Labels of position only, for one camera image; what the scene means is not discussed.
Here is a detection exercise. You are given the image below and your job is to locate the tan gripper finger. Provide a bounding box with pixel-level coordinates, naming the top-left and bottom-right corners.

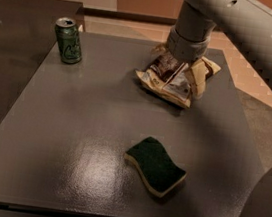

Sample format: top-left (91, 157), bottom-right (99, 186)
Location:
top-left (151, 43), bottom-right (168, 55)
top-left (185, 59), bottom-right (210, 99)

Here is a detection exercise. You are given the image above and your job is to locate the green soda can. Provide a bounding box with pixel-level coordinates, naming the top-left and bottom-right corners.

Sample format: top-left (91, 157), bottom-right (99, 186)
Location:
top-left (55, 17), bottom-right (82, 64)

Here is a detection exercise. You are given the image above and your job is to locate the brown chip bag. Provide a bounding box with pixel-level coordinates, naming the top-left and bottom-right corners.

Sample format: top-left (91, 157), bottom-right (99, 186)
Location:
top-left (136, 50), bottom-right (221, 109)

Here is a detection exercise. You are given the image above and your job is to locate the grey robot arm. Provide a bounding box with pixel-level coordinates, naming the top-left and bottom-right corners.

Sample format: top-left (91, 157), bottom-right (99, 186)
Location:
top-left (165, 0), bottom-right (272, 217)

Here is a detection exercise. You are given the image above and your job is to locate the green and yellow sponge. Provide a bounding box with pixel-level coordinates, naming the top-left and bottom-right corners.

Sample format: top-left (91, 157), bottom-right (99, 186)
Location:
top-left (124, 137), bottom-right (187, 198)

